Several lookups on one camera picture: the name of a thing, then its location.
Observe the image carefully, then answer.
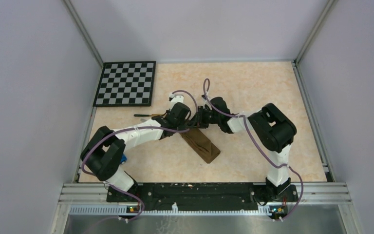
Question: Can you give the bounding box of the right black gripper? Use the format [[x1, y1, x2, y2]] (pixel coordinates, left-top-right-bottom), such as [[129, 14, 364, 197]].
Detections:
[[187, 106, 221, 129]]

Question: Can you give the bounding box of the brown cloth napkin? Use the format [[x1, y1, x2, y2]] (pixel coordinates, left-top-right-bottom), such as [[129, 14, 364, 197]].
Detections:
[[180, 128, 221, 164]]

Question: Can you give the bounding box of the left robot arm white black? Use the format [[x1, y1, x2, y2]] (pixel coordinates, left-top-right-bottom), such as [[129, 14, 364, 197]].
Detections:
[[80, 102, 191, 202]]

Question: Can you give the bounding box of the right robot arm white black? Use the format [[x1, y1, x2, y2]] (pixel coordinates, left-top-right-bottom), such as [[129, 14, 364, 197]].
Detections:
[[193, 97, 297, 201]]

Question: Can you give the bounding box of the black white checkerboard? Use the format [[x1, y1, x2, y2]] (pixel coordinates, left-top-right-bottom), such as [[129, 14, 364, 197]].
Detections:
[[93, 61, 156, 107]]

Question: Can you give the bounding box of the blue toy car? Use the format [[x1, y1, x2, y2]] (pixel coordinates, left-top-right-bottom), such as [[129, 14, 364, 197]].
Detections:
[[120, 154, 127, 164]]

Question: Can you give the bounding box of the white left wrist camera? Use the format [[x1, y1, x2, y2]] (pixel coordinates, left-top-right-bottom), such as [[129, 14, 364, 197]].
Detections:
[[169, 93, 184, 106]]

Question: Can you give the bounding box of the knife with wooden handle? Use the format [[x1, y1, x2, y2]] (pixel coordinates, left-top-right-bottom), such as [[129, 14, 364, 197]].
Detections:
[[133, 114, 163, 117]]

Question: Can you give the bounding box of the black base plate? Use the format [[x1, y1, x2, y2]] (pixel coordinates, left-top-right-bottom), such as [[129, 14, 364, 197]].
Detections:
[[106, 182, 299, 211]]

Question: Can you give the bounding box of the aluminium frame rail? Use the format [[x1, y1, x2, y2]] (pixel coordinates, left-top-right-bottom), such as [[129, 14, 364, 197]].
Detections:
[[58, 182, 351, 216]]

